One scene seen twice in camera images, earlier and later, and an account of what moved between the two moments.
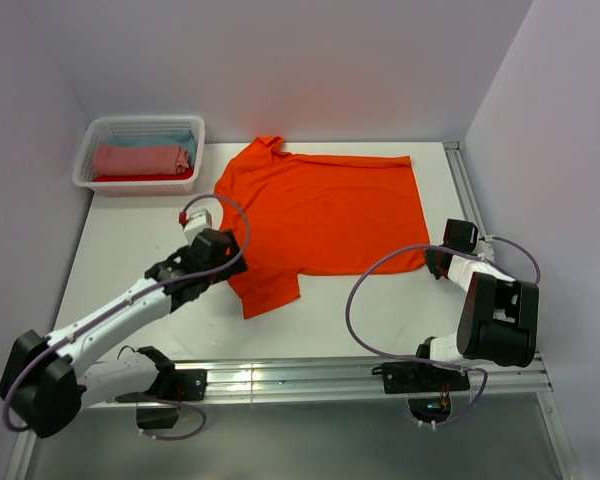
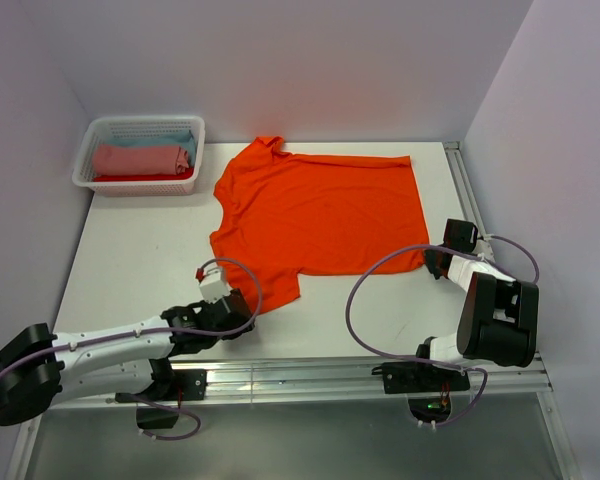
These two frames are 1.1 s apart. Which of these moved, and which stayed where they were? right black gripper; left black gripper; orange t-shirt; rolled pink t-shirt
Moved: left black gripper
Stayed: right black gripper; orange t-shirt; rolled pink t-shirt
